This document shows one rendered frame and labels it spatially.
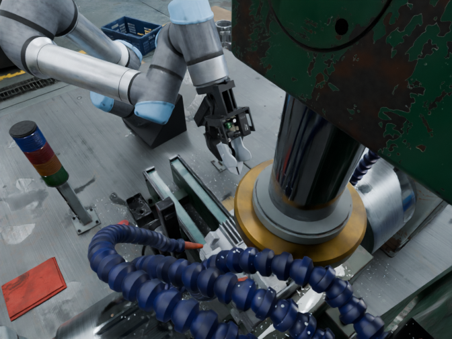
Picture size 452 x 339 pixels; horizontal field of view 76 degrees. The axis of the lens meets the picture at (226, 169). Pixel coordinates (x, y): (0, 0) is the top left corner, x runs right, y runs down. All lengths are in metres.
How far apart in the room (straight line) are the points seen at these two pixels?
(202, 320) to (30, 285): 0.89
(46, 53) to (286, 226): 0.65
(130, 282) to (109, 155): 1.09
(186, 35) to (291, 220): 0.37
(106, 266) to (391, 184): 0.64
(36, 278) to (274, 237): 0.83
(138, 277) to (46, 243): 0.91
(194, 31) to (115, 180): 0.77
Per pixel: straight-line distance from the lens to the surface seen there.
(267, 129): 1.34
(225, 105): 0.56
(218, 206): 0.90
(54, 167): 0.89
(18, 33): 0.86
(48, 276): 1.06
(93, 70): 0.72
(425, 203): 0.88
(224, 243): 0.65
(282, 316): 0.22
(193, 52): 0.57
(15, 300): 1.07
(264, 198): 0.38
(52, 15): 0.89
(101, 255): 0.26
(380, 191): 0.73
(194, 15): 0.56
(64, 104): 1.68
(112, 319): 0.55
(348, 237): 0.40
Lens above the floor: 1.66
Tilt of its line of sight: 48 degrees down
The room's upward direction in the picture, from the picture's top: straight up
